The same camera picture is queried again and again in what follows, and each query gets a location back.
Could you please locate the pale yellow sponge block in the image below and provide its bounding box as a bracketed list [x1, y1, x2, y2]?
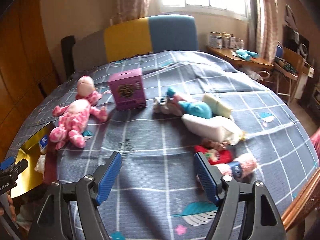
[202, 94, 233, 118]

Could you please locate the teal sock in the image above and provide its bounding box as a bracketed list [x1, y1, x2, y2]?
[177, 101, 213, 120]

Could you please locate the blue white small packet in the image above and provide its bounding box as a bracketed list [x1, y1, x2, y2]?
[39, 134, 49, 153]

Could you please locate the metal tin can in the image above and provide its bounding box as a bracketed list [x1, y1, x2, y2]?
[222, 32, 234, 48]
[209, 31, 224, 49]
[232, 37, 245, 50]

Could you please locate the pink spotted plush toy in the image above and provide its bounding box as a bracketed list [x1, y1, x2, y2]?
[49, 75, 108, 150]

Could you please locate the pink blue sock bundle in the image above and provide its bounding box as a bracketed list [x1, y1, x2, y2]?
[166, 87, 187, 117]

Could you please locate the wooden desk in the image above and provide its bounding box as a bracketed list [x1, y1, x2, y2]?
[206, 45, 275, 81]

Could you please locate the wooden bed footboard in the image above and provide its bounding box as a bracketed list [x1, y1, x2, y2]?
[281, 167, 320, 232]

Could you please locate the grey checked bedspread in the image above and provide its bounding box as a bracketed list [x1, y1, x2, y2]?
[5, 50, 320, 240]

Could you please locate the teal cloth on desk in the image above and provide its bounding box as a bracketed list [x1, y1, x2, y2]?
[236, 49, 260, 61]

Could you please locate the pink red blanket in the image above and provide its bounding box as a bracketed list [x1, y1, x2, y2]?
[309, 127, 320, 161]

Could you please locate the brown hair scrunchie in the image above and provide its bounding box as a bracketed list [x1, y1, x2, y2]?
[200, 138, 228, 151]

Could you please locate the white tissue packet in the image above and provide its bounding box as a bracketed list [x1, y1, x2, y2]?
[181, 114, 245, 146]

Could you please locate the clear plastic bag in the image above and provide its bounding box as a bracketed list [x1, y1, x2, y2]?
[33, 154, 47, 173]

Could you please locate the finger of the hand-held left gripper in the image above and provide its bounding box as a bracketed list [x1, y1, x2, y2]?
[9, 159, 29, 179]
[0, 156, 15, 172]

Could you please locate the gold cardboard box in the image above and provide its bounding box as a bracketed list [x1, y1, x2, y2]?
[10, 124, 54, 198]

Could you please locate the pink sock roll blue label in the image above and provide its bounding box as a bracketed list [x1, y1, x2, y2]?
[196, 152, 258, 183]

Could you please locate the grey sock pair striped cuff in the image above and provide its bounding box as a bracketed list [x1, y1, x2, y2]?
[153, 97, 175, 115]

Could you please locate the brown wooden wardrobe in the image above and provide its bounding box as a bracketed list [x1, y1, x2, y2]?
[0, 0, 61, 157]

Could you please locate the person's left hand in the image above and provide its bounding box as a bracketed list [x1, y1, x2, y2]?
[0, 194, 17, 222]

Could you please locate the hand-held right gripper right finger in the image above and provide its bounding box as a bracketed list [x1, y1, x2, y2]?
[194, 152, 287, 240]

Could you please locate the wooden chair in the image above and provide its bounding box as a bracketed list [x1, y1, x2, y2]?
[273, 47, 307, 103]

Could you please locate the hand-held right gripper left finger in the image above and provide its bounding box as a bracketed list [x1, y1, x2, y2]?
[29, 152, 123, 240]

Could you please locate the red round plush item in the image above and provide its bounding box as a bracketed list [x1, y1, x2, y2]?
[194, 145, 235, 166]

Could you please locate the purple cardboard box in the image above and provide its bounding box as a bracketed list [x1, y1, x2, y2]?
[108, 68, 147, 112]

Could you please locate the grey yellow blue headboard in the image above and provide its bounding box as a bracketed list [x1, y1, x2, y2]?
[61, 15, 200, 80]

